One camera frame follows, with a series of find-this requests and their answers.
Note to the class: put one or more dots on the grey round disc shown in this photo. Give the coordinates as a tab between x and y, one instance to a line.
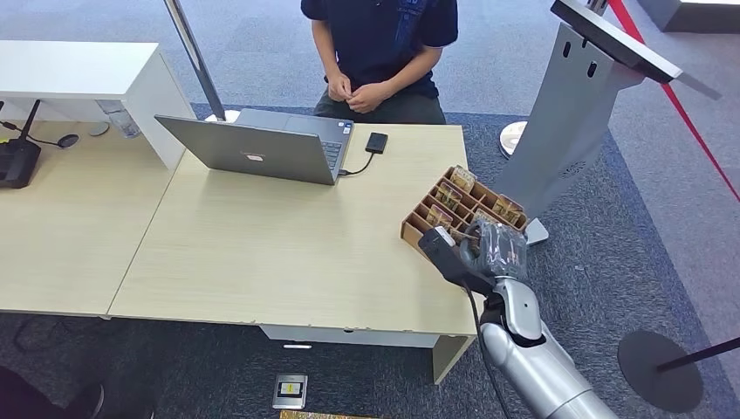
98	129

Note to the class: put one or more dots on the grey laptop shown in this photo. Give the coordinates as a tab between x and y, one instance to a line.
260	150

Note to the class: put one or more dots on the metal floor socket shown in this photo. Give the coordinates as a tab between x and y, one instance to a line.
289	391

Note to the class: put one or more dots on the person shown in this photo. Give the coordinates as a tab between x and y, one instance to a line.
381	40

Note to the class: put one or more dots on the round silver stanchion base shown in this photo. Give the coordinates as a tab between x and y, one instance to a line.
230	115

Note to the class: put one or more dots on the round white stanchion base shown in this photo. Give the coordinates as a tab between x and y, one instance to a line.
511	139

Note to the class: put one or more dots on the person's left hand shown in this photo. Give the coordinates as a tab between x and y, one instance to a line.
367	98

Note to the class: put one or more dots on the clear plastic water bottle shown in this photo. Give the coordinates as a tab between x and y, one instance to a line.
120	120

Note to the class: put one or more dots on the person's left forearm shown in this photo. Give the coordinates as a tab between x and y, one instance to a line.
413	69

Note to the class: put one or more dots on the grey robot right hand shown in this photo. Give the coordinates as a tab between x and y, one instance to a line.
497	251

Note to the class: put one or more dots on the black router with antenna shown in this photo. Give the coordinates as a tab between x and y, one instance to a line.
17	165

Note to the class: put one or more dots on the white desk underframe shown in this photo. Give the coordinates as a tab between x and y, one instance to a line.
451	358

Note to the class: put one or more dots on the silver stanchion pole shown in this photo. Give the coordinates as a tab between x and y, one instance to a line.
196	58

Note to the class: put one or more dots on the white desk shelf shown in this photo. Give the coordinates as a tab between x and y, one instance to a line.
75	69

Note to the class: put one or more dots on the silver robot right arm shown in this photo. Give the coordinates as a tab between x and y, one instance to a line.
532	364

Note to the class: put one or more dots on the cardboard card organizer box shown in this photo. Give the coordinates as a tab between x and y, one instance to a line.
413	228

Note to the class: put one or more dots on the gold patterned strip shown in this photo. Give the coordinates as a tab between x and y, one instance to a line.
324	415

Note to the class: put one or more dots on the red barrier belt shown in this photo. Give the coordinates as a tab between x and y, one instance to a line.
688	121

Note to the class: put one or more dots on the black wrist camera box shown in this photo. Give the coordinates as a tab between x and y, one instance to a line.
445	257

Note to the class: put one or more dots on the person's right hand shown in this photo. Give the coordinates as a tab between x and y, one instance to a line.
339	88

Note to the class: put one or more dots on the grey kiosk stand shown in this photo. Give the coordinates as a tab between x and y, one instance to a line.
561	127

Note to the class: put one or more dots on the black stanchion pole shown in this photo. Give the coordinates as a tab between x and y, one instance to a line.
705	351

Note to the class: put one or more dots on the black round stanchion base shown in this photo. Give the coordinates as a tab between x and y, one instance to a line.
653	376

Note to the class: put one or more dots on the person's right forearm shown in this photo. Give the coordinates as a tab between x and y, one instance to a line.
326	52

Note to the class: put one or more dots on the kiosk touch screen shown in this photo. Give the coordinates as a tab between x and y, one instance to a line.
618	40

